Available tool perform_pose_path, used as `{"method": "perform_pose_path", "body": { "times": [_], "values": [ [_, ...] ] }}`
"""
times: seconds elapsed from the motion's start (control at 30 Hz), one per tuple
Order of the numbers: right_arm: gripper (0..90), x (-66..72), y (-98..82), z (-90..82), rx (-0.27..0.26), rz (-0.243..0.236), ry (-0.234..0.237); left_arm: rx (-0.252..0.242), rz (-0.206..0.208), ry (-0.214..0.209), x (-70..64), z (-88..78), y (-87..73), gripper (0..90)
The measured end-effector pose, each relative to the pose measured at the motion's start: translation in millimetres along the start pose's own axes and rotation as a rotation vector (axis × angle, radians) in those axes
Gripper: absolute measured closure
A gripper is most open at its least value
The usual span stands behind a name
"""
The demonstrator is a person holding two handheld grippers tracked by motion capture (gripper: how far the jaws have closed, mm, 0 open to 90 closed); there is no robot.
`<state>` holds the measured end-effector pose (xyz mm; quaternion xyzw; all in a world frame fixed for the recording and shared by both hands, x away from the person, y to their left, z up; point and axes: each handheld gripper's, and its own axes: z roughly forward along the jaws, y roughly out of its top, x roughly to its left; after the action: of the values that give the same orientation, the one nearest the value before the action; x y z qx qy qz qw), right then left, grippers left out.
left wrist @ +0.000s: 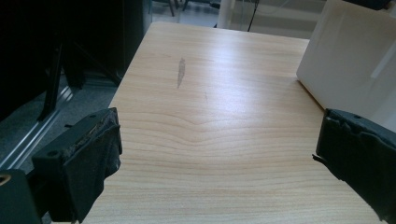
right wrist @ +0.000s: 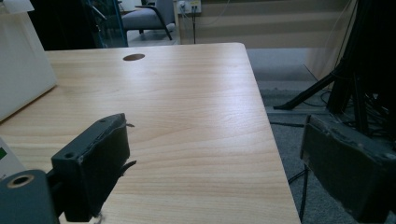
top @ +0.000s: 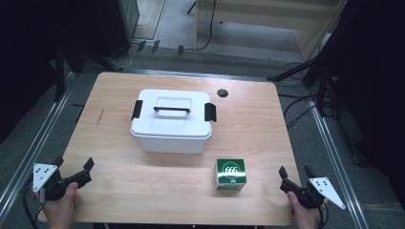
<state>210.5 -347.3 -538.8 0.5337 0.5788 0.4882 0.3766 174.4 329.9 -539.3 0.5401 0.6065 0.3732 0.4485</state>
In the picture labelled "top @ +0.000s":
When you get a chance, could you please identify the black metal stand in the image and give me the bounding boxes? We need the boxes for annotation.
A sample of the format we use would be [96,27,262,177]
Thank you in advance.
[52,39,124,103]

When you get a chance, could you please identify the black hanging cable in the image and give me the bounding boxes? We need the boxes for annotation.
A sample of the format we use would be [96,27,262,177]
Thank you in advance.
[194,0,218,52]

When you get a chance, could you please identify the right hand-held gripper cable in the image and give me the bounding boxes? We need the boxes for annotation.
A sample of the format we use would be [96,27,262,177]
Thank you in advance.
[316,199,330,229]

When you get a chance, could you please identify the black floor cables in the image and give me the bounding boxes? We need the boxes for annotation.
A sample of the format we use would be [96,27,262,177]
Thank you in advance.
[277,61,335,130]

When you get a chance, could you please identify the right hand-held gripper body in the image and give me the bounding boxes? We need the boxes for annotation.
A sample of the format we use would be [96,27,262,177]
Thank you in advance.
[280,177,347,210]

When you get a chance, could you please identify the person's right hand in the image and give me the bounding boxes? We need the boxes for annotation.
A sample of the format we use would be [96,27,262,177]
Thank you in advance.
[286,190,330,229]

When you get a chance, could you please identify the hand-held gripper cable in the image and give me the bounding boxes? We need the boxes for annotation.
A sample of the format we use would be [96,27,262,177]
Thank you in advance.
[316,199,330,229]
[19,185,46,229]

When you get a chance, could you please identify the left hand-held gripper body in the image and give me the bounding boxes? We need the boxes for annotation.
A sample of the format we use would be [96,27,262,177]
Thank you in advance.
[32,162,80,202]

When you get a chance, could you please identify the white lid with black handle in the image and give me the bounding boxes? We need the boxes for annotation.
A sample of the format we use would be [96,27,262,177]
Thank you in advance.
[130,88,218,140]

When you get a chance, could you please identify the white floor cable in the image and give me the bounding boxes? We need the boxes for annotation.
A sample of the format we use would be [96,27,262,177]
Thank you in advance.
[107,13,151,70]

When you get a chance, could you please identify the white plastic storage box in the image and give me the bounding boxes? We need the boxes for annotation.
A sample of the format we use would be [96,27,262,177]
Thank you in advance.
[130,128,213,155]

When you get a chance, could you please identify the dark cabinet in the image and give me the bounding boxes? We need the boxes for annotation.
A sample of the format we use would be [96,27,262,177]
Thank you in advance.
[95,0,140,59]

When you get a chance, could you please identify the aluminium floor rail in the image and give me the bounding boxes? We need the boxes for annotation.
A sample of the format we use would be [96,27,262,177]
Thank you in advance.
[308,98,371,229]
[0,71,77,220]

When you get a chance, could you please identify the black tripod stand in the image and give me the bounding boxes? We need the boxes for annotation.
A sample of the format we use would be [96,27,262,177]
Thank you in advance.
[266,47,340,118]

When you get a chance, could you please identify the light wooden furniture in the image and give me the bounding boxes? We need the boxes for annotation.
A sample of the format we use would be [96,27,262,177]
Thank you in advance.
[193,0,349,62]

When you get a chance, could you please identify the person's left hand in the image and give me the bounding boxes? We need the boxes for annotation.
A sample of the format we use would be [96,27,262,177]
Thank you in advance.
[37,181,79,229]

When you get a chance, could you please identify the green and white carton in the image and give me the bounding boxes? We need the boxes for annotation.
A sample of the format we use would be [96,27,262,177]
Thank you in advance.
[213,157,248,192]

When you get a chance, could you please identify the left hand-held gripper cable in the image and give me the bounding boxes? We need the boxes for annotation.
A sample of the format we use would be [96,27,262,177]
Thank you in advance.
[19,185,46,229]

